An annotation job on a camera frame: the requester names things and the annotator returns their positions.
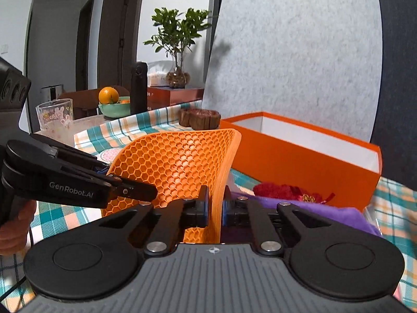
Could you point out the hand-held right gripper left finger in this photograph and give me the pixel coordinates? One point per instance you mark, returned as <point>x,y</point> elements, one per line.
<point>204,203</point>

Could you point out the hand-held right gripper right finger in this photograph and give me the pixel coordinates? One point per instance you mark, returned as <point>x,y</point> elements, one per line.
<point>226,209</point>

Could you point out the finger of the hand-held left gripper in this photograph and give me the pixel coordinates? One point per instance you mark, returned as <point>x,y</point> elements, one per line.
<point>136,190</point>
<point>65,151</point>

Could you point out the orange honeycomb cushion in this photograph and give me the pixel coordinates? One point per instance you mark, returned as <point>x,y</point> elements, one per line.
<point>176,163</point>

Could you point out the red plush toy with ribbon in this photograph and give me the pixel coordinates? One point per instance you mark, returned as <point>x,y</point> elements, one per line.
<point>280,191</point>

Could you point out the orange cardboard box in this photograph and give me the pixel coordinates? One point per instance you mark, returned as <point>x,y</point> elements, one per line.
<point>293,166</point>

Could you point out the purple cloth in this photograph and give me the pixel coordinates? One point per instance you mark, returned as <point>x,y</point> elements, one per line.
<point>325,216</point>

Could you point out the person's left hand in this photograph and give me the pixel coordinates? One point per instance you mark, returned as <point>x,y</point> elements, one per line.
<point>16,231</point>

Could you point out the printed glass cup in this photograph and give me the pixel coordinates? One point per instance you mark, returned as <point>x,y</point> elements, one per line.
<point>55,124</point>

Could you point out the round pink patterned coaster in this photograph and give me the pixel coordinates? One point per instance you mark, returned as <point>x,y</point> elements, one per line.
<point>109,156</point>

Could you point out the green bowl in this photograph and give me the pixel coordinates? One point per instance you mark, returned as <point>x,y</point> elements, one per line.
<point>114,110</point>

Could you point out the plaid tablecloth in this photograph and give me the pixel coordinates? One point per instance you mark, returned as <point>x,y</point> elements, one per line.
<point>146,122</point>

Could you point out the orange fruit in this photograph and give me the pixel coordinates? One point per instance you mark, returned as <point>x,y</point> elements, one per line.
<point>109,95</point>

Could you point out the brown wooden coaster set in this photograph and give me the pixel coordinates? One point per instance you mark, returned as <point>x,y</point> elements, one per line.
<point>198,117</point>

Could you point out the black bottle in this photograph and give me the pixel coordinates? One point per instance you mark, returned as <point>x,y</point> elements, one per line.
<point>139,88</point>

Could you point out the red-brown box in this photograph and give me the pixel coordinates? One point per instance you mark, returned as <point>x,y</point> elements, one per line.
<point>176,97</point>

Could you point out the dark door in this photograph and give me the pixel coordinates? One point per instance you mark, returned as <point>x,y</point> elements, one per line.
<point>85,45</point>

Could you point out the green plant in glass vase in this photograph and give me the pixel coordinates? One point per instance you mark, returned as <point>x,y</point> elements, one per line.
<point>177,39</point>

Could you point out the light grey felt board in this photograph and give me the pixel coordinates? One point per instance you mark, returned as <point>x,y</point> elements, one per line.
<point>293,55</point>

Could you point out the dark grey felt board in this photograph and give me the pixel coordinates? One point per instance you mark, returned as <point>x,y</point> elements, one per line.
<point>400,71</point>

